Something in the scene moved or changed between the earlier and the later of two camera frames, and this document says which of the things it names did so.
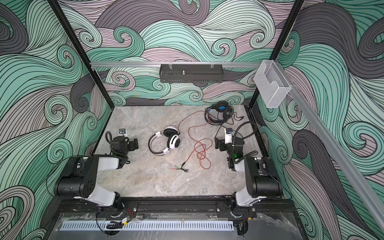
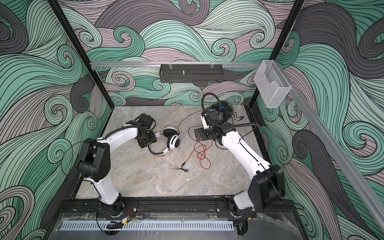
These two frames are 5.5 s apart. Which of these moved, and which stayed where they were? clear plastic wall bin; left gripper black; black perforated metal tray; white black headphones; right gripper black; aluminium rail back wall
Moved: right gripper black; left gripper black
Stayed: black perforated metal tray; aluminium rail back wall; clear plastic wall bin; white black headphones
